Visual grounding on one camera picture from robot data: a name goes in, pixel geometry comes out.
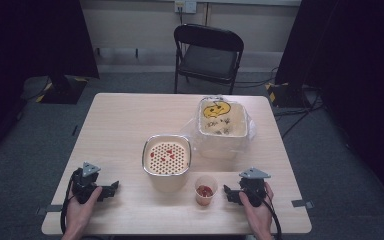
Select person's right hand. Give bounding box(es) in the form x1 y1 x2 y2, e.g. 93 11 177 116
238 182 275 238

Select small translucent cup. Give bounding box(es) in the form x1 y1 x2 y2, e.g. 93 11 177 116
194 175 219 207

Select grey tape strip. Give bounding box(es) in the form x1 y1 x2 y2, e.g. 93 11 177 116
291 198 315 210
35 204 64 216

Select white wall outlet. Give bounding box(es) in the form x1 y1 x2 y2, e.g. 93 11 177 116
174 0 198 15

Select light wooden table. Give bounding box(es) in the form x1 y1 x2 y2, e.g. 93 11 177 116
41 92 313 236

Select beige container with metal rim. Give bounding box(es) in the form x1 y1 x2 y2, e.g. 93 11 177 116
141 133 193 194

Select black folding chair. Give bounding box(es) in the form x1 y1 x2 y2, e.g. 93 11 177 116
173 23 245 96

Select black floor cable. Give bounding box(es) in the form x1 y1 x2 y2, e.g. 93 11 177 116
233 66 328 139

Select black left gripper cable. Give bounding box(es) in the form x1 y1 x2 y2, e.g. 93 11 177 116
59 175 75 235

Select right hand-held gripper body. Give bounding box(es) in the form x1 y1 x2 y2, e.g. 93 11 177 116
238 166 272 208

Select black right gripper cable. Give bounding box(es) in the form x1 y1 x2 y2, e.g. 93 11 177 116
262 194 284 240

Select person's left hand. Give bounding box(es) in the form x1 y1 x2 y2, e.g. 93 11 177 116
62 186 103 238

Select black stand base striped tape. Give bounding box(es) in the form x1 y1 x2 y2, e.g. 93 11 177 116
35 75 90 105
265 81 315 109

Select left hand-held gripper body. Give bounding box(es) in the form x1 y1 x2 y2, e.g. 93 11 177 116
70 161 104 205

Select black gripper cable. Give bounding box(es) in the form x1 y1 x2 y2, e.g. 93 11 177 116
262 194 284 240
59 175 75 235

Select beige perforated strainer basket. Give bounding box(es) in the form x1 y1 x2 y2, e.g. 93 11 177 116
145 140 191 175

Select beige bin with yellow face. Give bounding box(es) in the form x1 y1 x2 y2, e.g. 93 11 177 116
197 97 250 160

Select pile of red food scraps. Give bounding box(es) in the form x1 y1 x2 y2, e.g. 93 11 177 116
196 185 214 198

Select clear plastic bag liner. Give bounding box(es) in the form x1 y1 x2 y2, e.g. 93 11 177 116
179 95 258 160

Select black curtain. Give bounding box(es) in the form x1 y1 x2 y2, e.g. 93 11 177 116
274 0 384 204
0 0 100 168

